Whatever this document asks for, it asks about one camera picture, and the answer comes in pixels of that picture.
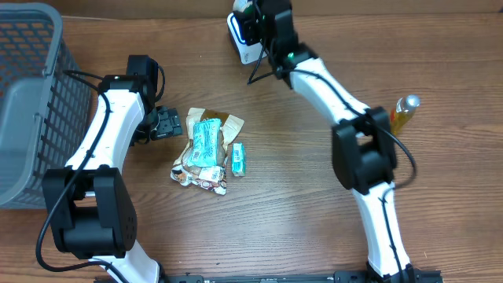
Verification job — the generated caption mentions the brown white snack bag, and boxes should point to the brown white snack bag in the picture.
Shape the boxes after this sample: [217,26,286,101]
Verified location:
[170,108,244,195]

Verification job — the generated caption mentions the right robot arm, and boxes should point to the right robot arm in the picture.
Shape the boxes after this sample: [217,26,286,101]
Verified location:
[233,1,413,282]

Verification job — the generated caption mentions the teal tissue packet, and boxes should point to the teal tissue packet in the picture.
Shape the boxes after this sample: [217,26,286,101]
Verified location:
[188,119,221,167]

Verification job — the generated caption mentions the yellow dish soap bottle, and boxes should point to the yellow dish soap bottle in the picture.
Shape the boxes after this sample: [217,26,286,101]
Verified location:
[390,94,420,136]

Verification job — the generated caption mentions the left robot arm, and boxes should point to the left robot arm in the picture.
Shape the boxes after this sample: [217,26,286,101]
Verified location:
[35,55,182,282]

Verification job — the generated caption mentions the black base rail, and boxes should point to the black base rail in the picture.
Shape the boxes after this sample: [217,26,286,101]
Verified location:
[94,269,445,283]

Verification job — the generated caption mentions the small teal carton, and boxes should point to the small teal carton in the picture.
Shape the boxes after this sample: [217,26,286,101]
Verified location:
[231,143,246,177]

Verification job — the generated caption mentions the grey plastic shopping basket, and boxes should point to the grey plastic shopping basket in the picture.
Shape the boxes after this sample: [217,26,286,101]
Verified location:
[1,3,92,209]

